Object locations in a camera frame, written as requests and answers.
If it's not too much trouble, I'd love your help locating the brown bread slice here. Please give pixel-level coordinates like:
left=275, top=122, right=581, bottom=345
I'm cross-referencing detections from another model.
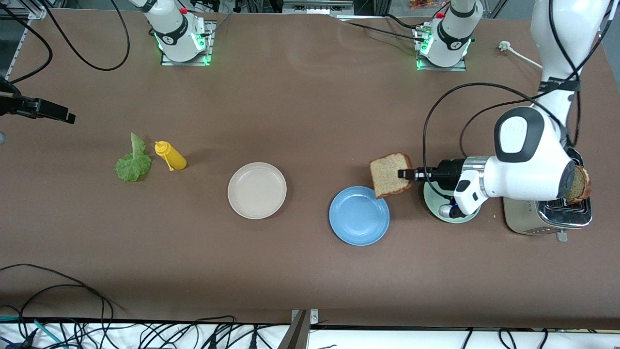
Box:
left=370, top=152, right=413, bottom=200
left=564, top=165, right=592, bottom=205

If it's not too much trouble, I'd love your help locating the green lettuce leaf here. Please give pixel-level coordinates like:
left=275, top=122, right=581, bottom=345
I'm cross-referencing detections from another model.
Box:
left=114, top=132, right=152, bottom=183

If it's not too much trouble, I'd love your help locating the light green round plate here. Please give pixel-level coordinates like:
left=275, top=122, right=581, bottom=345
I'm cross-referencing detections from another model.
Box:
left=423, top=166, right=483, bottom=224

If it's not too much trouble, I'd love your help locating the blue round plate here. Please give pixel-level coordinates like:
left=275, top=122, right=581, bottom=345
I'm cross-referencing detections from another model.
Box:
left=329, top=186, right=390, bottom=246

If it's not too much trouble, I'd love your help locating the beige round plate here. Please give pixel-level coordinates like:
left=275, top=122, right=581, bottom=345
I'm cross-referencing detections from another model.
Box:
left=227, top=162, right=287, bottom=220

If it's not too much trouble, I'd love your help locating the beige chrome toaster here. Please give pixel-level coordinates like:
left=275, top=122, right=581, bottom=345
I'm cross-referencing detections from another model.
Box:
left=503, top=145, right=594, bottom=242

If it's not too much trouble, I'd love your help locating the yellow mustard squeeze bottle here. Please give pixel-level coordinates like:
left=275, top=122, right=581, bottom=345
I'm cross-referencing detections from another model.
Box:
left=155, top=141, right=187, bottom=172

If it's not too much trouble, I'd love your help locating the grey power strip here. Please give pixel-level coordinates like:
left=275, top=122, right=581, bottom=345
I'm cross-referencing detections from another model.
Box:
left=283, top=0, right=355, bottom=15

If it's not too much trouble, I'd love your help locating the grey metal pole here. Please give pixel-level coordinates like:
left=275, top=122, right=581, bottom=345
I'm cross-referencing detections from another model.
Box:
left=277, top=310, right=310, bottom=349

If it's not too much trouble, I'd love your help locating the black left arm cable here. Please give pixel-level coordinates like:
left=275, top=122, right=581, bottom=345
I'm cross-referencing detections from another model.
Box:
left=423, top=0, right=612, bottom=204

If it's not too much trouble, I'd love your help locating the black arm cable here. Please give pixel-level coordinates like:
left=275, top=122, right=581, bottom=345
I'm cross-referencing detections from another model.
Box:
left=0, top=0, right=130, bottom=97
left=423, top=0, right=612, bottom=204

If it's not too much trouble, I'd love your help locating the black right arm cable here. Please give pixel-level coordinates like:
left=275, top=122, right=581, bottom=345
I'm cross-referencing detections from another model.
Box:
left=0, top=0, right=130, bottom=97

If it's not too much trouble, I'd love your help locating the aluminium frame profile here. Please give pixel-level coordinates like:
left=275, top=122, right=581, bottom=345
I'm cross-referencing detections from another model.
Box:
left=7, top=0, right=66, bottom=20

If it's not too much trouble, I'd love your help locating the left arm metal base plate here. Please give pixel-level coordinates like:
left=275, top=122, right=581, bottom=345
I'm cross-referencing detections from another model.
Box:
left=413, top=24, right=468, bottom=72

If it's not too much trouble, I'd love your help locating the white toaster power cord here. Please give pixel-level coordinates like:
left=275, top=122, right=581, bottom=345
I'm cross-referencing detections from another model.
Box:
left=499, top=41, right=543, bottom=68

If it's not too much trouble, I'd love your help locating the thin black base cable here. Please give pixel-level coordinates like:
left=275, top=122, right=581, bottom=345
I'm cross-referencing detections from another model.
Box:
left=346, top=21, right=425, bottom=41

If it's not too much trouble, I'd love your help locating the thick black base cable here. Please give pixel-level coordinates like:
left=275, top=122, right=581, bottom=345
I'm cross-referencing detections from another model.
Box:
left=385, top=13, right=423, bottom=30

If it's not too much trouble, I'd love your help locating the long black looped cable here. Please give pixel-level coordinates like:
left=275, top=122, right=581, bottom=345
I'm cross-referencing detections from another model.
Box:
left=0, top=264, right=127, bottom=323

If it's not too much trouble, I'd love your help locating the short black looped cable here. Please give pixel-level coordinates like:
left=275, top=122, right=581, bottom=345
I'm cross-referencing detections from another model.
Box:
left=18, top=284, right=106, bottom=336

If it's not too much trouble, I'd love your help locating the silver metal bracket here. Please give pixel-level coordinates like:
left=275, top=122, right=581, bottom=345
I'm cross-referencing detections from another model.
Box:
left=291, top=309, right=319, bottom=326

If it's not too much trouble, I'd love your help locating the teal cable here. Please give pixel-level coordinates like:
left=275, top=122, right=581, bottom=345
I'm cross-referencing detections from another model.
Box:
left=0, top=316, right=66, bottom=349

